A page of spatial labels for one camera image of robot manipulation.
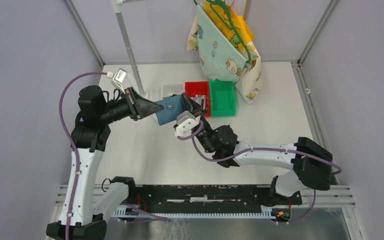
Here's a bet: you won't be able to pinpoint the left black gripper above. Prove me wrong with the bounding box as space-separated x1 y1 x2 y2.
99 86 164 124

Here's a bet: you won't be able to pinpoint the blue card holder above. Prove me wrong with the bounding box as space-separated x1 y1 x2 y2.
155 94 185 126

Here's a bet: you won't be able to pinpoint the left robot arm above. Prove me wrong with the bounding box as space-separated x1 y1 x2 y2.
46 85 164 240

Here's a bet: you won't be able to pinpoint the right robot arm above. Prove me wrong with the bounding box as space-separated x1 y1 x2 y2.
175 93 335 204

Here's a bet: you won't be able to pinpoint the credit cards in red bin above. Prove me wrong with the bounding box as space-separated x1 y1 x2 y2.
193 94 207 109

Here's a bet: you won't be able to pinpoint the red plastic bin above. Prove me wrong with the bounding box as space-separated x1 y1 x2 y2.
184 81 211 116

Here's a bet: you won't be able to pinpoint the white plastic bin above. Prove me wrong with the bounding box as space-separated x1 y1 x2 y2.
159 83 185 100

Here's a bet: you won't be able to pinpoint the green plastic bin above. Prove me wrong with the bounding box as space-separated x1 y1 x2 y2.
209 80 237 117

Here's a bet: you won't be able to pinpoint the mint cartoon print cloth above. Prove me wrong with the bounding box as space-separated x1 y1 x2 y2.
186 5 263 104

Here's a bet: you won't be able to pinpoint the green clothes hanger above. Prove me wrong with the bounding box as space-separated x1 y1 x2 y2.
194 0 255 64

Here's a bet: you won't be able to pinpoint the yellow garment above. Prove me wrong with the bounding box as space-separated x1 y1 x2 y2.
202 1 256 53

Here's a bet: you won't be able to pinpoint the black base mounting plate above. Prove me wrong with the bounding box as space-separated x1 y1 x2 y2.
124 184 303 214

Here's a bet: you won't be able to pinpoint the white clothes rack stand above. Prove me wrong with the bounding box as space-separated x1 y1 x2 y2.
110 0 149 99

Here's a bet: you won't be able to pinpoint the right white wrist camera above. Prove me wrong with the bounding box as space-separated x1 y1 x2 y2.
174 110 200 138

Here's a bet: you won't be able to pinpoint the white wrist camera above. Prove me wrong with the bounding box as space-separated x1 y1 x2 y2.
174 110 200 138
106 68 133 94

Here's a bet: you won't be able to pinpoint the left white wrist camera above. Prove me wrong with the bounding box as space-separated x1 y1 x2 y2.
106 68 133 94

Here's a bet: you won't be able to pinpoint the white slotted cable duct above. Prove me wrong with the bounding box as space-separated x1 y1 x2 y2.
111 206 291 220

